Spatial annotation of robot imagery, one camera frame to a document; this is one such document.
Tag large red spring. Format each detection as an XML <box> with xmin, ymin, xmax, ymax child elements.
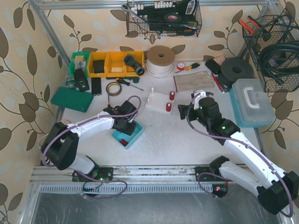
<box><xmin>165</xmin><ymin>103</ymin><xmax>172</xmax><ymax>112</ymax></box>
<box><xmin>169</xmin><ymin>91</ymin><xmax>175</xmax><ymax>101</ymax></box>

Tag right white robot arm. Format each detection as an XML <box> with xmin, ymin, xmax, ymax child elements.
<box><xmin>178</xmin><ymin>90</ymin><xmax>299</xmax><ymax>218</ymax></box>

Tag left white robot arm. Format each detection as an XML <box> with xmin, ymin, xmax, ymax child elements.
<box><xmin>41</xmin><ymin>100</ymin><xmax>140</xmax><ymax>176</ymax></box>

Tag teal spring tray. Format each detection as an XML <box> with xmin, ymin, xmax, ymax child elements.
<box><xmin>111</xmin><ymin>121</ymin><xmax>144</xmax><ymax>149</ymax></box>

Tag steel claw hammer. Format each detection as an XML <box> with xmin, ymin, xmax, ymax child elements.
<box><xmin>206</xmin><ymin>92</ymin><xmax>214</xmax><ymax>97</ymax></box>

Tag brown packing tape roll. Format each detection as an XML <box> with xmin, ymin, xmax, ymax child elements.
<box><xmin>106</xmin><ymin>82</ymin><xmax>122</xmax><ymax>97</ymax></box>

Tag beige work glove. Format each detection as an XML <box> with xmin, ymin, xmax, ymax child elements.
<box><xmin>173</xmin><ymin>71</ymin><xmax>214</xmax><ymax>92</ymax></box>

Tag black-yellow flathead screwdriver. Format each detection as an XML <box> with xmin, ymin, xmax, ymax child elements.
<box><xmin>116</xmin><ymin>78</ymin><xmax>143</xmax><ymax>91</ymax></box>

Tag red white tape roll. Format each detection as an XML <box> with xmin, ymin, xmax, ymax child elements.
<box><xmin>177</xmin><ymin>62</ymin><xmax>185</xmax><ymax>71</ymax></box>

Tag black aluminium profile block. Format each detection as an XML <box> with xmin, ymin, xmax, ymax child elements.
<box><xmin>91</xmin><ymin>77</ymin><xmax>102</xmax><ymax>96</ymax></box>

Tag yellow-black bit driver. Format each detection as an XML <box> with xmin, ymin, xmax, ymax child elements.
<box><xmin>175</xmin><ymin>62</ymin><xmax>200</xmax><ymax>74</ymax></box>

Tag black case with sponge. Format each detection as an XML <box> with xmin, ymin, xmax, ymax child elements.
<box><xmin>205</xmin><ymin>56</ymin><xmax>226</xmax><ymax>75</ymax></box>

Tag grey plastic pipe fitting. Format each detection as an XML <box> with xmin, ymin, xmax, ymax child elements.
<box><xmin>124</xmin><ymin>55</ymin><xmax>145</xmax><ymax>76</ymax></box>

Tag teal clear storage box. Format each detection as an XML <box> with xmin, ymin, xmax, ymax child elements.
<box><xmin>229</xmin><ymin>78</ymin><xmax>275</xmax><ymax>128</ymax></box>

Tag green flat case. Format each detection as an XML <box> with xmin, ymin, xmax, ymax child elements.
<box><xmin>50</xmin><ymin>87</ymin><xmax>93</xmax><ymax>112</ymax></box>

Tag black disc spool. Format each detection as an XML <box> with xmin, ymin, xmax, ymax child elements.
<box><xmin>218</xmin><ymin>58</ymin><xmax>254</xmax><ymax>87</ymax></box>

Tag yellow storage bins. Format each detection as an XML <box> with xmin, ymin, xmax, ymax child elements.
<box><xmin>87</xmin><ymin>51</ymin><xmax>145</xmax><ymax>78</ymax></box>

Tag black block in bin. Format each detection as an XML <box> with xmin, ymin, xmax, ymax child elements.
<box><xmin>93</xmin><ymin>60</ymin><xmax>105</xmax><ymax>73</ymax></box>

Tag black meter device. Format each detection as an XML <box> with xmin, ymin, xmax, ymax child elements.
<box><xmin>73</xmin><ymin>69</ymin><xmax>90</xmax><ymax>91</ymax></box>

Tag green storage bin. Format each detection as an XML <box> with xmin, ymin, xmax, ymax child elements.
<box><xmin>69</xmin><ymin>52</ymin><xmax>90</xmax><ymax>77</ymax></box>

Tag white four-peg base plate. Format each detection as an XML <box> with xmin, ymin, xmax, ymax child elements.
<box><xmin>145</xmin><ymin>87</ymin><xmax>175</xmax><ymax>114</ymax></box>

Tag white cable spool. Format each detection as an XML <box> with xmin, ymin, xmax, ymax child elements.
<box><xmin>146</xmin><ymin>45</ymin><xmax>176</xmax><ymax>78</ymax></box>

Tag coiled black hose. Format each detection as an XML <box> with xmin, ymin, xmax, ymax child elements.
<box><xmin>258</xmin><ymin>41</ymin><xmax>299</xmax><ymax>80</ymax></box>

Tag white coiled cord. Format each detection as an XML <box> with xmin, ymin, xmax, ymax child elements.
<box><xmin>37</xmin><ymin>135</ymin><xmax>54</xmax><ymax>167</ymax></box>

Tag top wire basket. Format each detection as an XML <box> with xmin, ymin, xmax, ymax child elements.
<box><xmin>121</xmin><ymin>0</ymin><xmax>202</xmax><ymax>39</ymax></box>

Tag wire basket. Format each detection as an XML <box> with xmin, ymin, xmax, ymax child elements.
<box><xmin>242</xmin><ymin>14</ymin><xmax>299</xmax><ymax>92</ymax></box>
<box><xmin>121</xmin><ymin>0</ymin><xmax>202</xmax><ymax>39</ymax></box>

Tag orange-handled pliers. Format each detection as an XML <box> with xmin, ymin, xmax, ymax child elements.
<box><xmin>238</xmin><ymin>15</ymin><xmax>261</xmax><ymax>35</ymax></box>

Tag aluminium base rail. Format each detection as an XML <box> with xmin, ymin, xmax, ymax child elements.
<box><xmin>30</xmin><ymin>165</ymin><xmax>283</xmax><ymax>194</ymax></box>

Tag right wire basket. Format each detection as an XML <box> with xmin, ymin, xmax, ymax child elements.
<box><xmin>242</xmin><ymin>14</ymin><xmax>299</xmax><ymax>92</ymax></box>

